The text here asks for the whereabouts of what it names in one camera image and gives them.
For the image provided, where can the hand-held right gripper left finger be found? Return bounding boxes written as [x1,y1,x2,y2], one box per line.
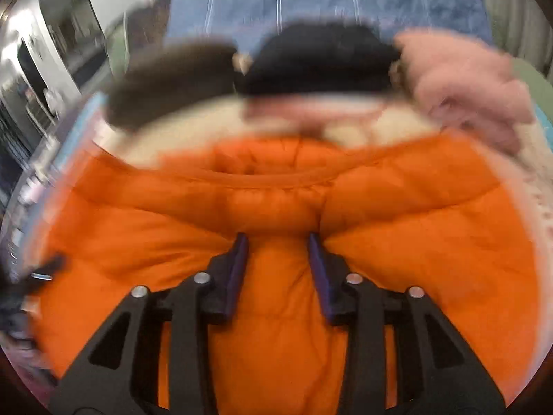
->
[48,232,250,415]

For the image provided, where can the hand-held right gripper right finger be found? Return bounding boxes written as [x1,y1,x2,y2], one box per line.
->
[307,232,506,415]

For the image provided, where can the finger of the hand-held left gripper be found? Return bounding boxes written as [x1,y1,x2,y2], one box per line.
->
[11,255,66,297]

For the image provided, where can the orange puffer jacket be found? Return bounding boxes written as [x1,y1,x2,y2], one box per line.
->
[30,132,549,415]

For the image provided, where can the brown fleece garment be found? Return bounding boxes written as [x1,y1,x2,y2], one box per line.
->
[106,39,239,132]

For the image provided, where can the black puffer garment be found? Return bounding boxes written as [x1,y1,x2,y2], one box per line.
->
[235,21,402,98]

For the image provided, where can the pink fleece garment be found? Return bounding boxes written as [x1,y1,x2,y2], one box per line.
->
[393,28,536,156]

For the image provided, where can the green padded headboard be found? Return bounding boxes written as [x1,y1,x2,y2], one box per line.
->
[106,13,131,74]

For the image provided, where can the dark floral bedsheet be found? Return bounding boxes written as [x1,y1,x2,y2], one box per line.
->
[144,0,174,42]

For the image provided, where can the green pillow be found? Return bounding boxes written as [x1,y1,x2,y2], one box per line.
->
[510,58,553,113]

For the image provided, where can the grey curtain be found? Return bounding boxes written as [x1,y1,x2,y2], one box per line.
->
[475,0,553,65]

